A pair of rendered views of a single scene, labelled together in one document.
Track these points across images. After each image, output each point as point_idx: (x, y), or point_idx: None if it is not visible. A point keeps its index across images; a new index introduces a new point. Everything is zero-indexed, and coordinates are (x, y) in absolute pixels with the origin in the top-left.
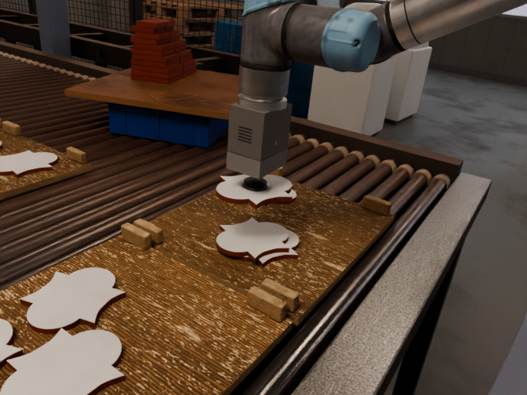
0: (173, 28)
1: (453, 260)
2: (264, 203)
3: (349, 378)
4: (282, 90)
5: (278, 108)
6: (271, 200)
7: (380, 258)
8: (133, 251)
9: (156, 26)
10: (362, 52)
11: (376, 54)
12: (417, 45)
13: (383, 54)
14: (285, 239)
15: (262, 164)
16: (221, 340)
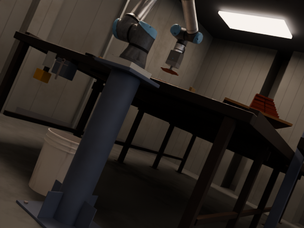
0: (273, 103)
1: (182, 98)
2: (163, 68)
3: None
4: (176, 46)
5: (174, 49)
6: (164, 68)
7: None
8: None
9: (256, 94)
10: (171, 29)
11: (185, 35)
12: (188, 31)
13: (187, 36)
14: (163, 81)
15: (167, 60)
16: None
